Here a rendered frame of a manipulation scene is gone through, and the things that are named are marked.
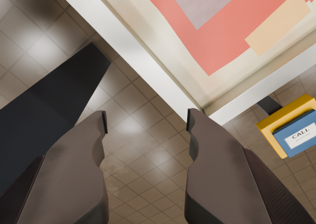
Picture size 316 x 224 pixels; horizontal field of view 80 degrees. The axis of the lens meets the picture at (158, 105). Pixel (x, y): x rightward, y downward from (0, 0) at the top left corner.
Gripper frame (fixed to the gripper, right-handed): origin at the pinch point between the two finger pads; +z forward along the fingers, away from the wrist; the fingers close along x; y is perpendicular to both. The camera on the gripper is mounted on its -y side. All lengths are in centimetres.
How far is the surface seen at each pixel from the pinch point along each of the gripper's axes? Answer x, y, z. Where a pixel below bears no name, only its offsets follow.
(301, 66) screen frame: 27.1, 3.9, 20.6
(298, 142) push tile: 35.0, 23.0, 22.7
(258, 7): 18.9, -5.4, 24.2
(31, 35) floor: -74, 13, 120
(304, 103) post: 34.3, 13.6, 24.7
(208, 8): 10.3, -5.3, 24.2
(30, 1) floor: -69, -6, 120
